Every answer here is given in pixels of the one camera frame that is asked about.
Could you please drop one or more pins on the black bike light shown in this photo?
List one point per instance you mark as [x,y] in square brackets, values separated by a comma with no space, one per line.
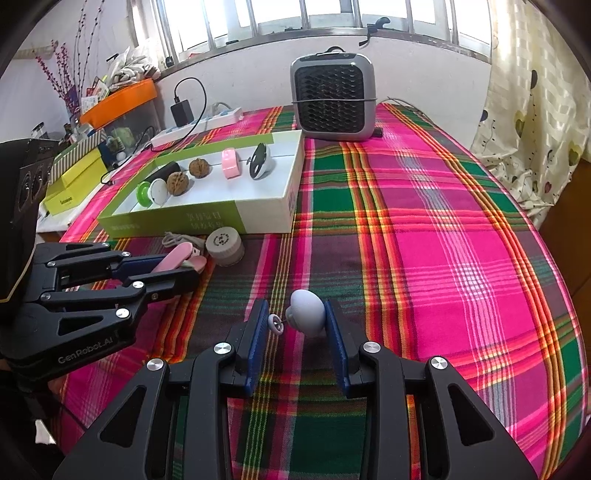
[163,172]

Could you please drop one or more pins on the green white cardboard box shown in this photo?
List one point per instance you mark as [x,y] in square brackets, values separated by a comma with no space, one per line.
[252,207]

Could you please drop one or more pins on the purple flower branches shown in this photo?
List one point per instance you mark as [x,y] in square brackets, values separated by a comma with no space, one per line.
[69,78]

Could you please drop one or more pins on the yellow cardboard box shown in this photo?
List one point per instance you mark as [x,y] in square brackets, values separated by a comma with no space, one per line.
[75,184]

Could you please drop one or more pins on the white side shelf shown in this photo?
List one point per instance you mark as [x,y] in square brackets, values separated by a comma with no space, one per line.
[54,223]

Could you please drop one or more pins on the black window handle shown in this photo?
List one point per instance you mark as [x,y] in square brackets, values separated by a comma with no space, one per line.
[373,28]

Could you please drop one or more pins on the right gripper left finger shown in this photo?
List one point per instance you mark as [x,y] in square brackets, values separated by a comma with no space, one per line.
[134,436]

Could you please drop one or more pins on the white power strip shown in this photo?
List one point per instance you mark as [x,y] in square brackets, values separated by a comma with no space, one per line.
[171,135]

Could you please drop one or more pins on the orange lid plastic bin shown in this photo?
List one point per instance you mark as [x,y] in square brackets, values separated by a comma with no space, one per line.
[126,113]

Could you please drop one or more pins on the pink case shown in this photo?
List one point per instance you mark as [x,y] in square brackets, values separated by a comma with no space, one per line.
[184,254]
[230,163]

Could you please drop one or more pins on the striped green lid box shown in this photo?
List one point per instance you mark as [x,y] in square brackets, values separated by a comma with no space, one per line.
[72,154]

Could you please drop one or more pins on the patterned cream curtain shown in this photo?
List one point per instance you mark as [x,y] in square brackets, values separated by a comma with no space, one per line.
[535,125]

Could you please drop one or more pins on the grey black fan heater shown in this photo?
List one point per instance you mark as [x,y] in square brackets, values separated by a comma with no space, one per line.
[334,95]

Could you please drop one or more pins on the white suction hook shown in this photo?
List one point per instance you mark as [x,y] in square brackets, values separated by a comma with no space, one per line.
[306,314]

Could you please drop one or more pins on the green white spool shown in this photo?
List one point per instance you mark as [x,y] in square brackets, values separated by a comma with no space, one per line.
[152,193]

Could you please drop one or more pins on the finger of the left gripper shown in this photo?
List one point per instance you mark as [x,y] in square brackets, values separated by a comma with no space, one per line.
[158,286]
[127,266]

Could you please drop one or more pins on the wooden cabinet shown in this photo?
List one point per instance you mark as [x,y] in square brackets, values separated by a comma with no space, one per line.
[566,232]

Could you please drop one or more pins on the wrinkled brown walnut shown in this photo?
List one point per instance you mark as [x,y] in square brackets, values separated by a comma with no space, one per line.
[199,168]

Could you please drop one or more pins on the white round cap container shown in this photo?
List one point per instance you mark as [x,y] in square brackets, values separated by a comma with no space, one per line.
[225,247]

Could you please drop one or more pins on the black power adapter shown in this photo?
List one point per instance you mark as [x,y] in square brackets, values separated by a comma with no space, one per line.
[181,112]

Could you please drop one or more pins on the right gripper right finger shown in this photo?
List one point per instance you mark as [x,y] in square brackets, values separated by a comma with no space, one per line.
[459,437]

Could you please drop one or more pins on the plaid tablecloth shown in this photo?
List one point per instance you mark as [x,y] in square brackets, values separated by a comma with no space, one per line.
[418,243]

